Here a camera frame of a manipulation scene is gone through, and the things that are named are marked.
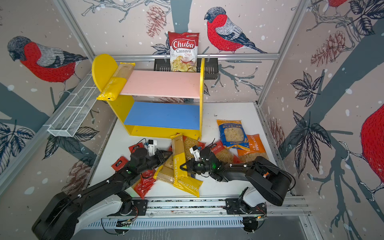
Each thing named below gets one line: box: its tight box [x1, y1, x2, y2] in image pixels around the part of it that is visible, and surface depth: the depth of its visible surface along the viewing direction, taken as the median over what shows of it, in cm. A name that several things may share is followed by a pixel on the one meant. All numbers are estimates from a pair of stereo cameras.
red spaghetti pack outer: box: [111, 156, 129, 172], surface depth 88 cm
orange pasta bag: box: [237, 134, 269, 163], surface depth 92 cm
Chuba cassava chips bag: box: [168, 31, 200, 73], surface depth 87 cm
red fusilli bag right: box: [211, 140, 240, 164], surface depth 91 cm
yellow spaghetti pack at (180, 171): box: [170, 132, 188, 181], surface depth 84 cm
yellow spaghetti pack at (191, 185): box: [153, 165, 203, 198], surface depth 81 cm
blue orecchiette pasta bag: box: [216, 119, 250, 151], surface depth 99 cm
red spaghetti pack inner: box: [128, 142, 145, 154], surface depth 95 cm
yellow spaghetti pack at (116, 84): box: [96, 62, 136, 101], surface depth 76 cm
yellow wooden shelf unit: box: [91, 54, 205, 141], surface depth 79 cm
